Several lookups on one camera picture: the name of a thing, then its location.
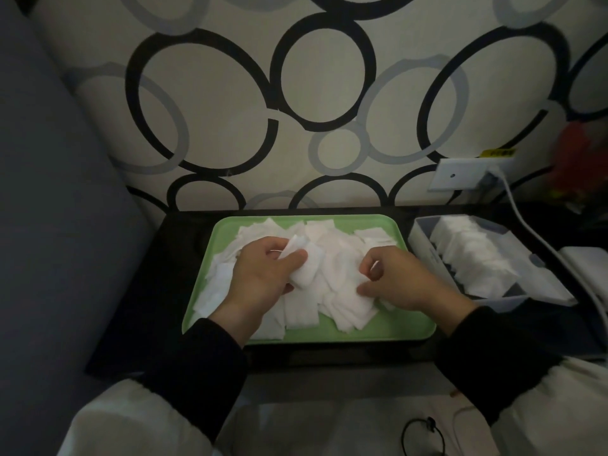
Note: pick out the person's left forearm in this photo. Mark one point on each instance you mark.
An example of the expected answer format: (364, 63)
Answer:
(190, 384)

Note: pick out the person's right forearm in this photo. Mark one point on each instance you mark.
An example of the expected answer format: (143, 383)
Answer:
(513, 375)

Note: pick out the person's right hand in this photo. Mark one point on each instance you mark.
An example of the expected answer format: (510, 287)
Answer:
(408, 284)

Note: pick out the person's left hand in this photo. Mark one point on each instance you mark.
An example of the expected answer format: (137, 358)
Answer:
(256, 284)

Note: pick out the pile of white cotton pads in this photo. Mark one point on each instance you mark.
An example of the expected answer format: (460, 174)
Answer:
(342, 280)

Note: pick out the white wall socket plate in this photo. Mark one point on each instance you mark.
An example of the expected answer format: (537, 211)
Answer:
(453, 175)

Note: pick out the green plastic tray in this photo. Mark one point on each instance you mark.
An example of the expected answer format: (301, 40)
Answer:
(404, 327)

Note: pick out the red decoration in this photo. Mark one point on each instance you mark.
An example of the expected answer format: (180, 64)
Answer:
(575, 166)

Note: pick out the yellow warning sticker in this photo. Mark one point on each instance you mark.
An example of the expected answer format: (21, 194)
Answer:
(498, 152)

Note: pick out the white power bank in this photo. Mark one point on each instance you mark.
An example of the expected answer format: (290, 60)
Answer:
(589, 268)

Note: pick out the clear plastic box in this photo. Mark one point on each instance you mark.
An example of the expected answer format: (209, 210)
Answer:
(427, 251)

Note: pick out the grey upholstered sofa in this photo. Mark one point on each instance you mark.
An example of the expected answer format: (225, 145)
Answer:
(52, 232)

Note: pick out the stack of cotton pads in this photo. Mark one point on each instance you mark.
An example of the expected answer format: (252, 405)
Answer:
(309, 268)

